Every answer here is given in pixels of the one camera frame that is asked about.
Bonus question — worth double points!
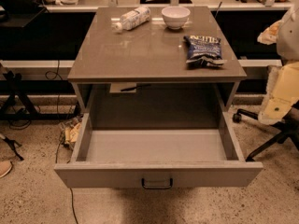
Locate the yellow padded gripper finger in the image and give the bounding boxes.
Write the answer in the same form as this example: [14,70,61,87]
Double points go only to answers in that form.
[258,62,299,125]

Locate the blue chip bag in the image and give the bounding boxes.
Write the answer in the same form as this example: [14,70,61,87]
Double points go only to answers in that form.
[184,35,226,68]

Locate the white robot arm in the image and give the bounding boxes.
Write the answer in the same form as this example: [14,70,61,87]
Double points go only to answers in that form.
[257,6,299,125]

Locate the open grey top drawer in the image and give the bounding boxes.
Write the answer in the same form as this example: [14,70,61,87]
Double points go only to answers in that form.
[55,112,263,188]

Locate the grey drawer cabinet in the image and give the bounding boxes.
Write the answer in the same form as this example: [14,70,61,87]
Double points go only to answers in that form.
[67,6,248,131]

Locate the black office chair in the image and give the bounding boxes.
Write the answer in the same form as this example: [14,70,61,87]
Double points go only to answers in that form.
[232,105,299,162]

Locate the white ceramic bowl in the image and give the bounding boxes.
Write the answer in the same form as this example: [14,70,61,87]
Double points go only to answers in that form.
[162,7,191,29]

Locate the clear plastic water bottle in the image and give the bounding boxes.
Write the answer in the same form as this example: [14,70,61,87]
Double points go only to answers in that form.
[112,6,150,32]

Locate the crumpled yellow paper pile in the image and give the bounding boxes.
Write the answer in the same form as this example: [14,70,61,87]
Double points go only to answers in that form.
[59,117,81,149]

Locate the black tripod stand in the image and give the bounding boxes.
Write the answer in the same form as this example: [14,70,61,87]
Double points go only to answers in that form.
[0,63,76,161]

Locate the black chair at left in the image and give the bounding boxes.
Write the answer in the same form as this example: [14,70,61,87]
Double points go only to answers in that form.
[0,0,47,28]

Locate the tan shoe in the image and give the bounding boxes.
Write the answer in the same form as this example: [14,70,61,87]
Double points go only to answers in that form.
[0,161,13,178]

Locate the black drawer handle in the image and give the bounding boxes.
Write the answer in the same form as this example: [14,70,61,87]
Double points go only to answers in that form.
[141,178,174,189]

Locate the black floor cable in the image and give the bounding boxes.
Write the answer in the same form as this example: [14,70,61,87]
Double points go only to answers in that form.
[45,59,80,224]

